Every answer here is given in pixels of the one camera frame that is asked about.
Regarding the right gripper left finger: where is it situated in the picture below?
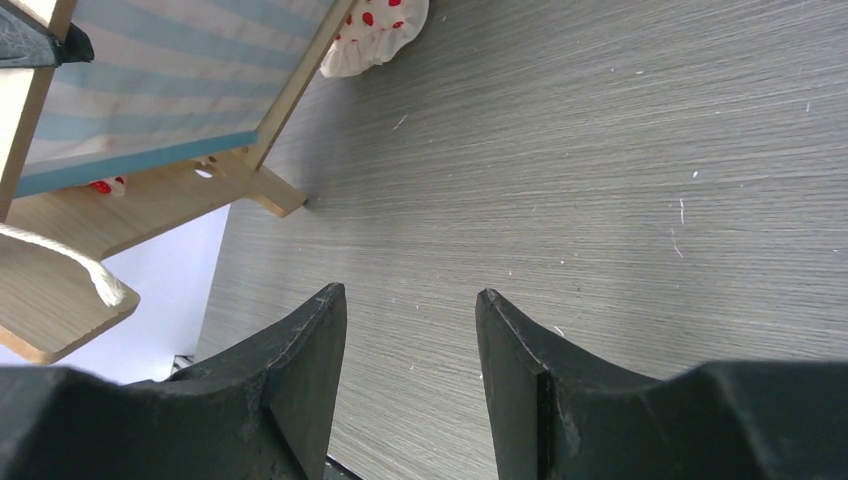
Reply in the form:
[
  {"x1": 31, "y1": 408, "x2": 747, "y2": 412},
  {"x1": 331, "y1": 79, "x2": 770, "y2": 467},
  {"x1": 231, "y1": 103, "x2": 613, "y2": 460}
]
[{"x1": 1, "y1": 283, "x2": 348, "y2": 479}]

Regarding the wooden pet bed frame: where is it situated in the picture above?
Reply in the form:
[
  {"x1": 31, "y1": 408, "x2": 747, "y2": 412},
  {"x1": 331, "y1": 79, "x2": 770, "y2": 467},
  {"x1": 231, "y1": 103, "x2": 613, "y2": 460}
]
[{"x1": 1, "y1": 1, "x2": 353, "y2": 365}]

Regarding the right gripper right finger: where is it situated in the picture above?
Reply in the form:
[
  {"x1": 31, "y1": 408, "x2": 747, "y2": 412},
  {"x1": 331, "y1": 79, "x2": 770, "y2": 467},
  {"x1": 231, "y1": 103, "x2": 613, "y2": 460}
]
[{"x1": 475, "y1": 289, "x2": 847, "y2": 479}]

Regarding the blue striped mattress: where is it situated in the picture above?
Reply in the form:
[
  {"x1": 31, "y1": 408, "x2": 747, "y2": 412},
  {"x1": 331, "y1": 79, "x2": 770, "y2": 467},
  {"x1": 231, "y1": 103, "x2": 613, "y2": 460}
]
[{"x1": 17, "y1": 1, "x2": 331, "y2": 197}]

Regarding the strawberry print ruffled blanket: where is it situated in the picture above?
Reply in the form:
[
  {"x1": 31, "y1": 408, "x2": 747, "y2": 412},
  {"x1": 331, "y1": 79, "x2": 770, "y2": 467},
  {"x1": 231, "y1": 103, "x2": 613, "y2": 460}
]
[{"x1": 319, "y1": 0, "x2": 430, "y2": 78}]

